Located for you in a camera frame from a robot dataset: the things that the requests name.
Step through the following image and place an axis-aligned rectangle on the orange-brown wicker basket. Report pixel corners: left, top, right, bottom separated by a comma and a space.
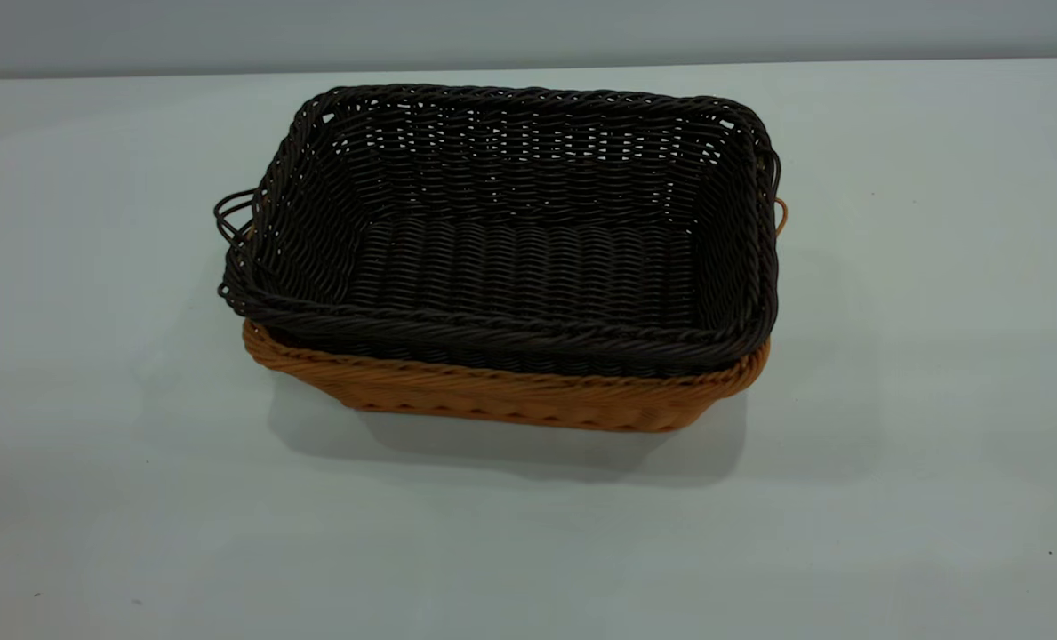
242, 197, 789, 434

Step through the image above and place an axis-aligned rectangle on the dark brown wicker basket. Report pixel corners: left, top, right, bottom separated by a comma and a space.
213, 84, 782, 380

